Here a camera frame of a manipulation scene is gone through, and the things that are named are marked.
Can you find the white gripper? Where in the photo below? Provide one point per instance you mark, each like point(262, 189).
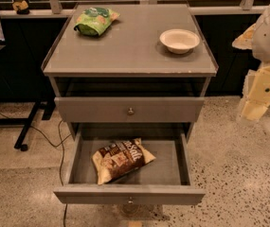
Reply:
point(269, 38)

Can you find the brown chip bag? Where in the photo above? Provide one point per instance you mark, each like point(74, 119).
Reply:
point(120, 158)

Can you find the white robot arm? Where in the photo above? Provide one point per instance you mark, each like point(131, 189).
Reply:
point(257, 39)

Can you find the open grey middle drawer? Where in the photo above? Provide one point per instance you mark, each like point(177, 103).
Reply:
point(166, 180)

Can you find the grey drawer cabinet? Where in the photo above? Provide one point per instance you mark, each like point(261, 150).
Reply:
point(129, 60)

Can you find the closed grey top drawer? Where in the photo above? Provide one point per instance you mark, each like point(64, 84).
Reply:
point(129, 109)

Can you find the green chip bag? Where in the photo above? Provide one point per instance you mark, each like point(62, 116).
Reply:
point(95, 21)

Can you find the white paper bowl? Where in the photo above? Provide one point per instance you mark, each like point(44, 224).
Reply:
point(179, 41)

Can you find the small yellow black object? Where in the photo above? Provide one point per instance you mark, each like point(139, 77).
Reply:
point(20, 7)

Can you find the white window ledge rail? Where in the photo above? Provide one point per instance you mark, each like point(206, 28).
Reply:
point(47, 13)

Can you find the black desk frame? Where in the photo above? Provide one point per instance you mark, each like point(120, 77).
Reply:
point(25, 122)

